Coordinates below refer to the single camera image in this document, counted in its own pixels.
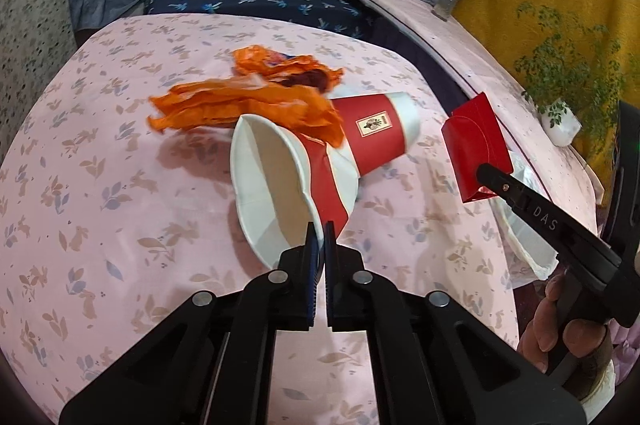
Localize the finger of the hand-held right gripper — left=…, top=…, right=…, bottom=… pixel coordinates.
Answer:
left=475, top=162, right=603, bottom=258

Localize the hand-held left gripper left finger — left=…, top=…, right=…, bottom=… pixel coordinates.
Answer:
left=59, top=221, right=326, bottom=425

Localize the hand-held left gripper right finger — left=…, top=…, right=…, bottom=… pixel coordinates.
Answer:
left=324, top=221, right=586, bottom=425

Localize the white lined trash bin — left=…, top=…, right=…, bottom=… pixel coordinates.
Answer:
left=492, top=152, right=558, bottom=281

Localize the small red cardboard box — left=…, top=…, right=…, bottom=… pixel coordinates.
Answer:
left=441, top=92, right=514, bottom=204

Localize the crushed red white paper cup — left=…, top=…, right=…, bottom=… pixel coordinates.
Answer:
left=230, top=114, right=360, bottom=270

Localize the dark red wrapper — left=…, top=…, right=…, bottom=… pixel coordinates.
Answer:
left=287, top=70, right=331, bottom=90

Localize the person's right hand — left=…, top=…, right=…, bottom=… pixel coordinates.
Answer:
left=517, top=277, right=616, bottom=401

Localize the potted green plant white pot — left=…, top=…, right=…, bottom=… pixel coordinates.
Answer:
left=515, top=2, right=636, bottom=156

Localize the pale pink tablecloth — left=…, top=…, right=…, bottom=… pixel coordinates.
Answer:
left=315, top=0, right=606, bottom=206

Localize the plain dark blue cloth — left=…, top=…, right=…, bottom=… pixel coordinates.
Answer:
left=367, top=17, right=476, bottom=106

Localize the pink rabbit print sheet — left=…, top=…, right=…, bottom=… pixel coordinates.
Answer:
left=0, top=12, right=521, bottom=425

